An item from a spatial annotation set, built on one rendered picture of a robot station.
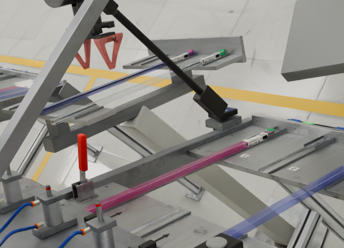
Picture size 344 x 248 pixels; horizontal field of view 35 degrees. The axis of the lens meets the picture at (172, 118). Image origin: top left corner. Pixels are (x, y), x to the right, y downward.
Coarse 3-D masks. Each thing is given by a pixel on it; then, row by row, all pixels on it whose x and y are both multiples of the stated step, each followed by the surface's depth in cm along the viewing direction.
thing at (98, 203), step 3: (96, 201) 57; (99, 201) 57; (96, 204) 57; (99, 204) 57; (96, 207) 57; (99, 207) 57; (96, 210) 58; (99, 210) 57; (99, 213) 57; (99, 216) 58; (102, 216) 58; (99, 219) 58; (102, 219) 58
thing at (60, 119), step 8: (192, 64) 128; (200, 64) 130; (168, 72) 124; (152, 80) 120; (160, 80) 122; (128, 88) 116; (136, 88) 117; (112, 96) 113; (120, 96) 114; (88, 104) 110; (96, 104) 110; (104, 104) 111; (72, 112) 106; (80, 112) 108; (56, 120) 104; (64, 120) 105
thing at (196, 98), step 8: (208, 88) 64; (200, 96) 63; (208, 96) 64; (216, 96) 65; (200, 104) 64; (208, 104) 64; (216, 104) 65; (224, 104) 66; (208, 112) 65; (216, 112) 65
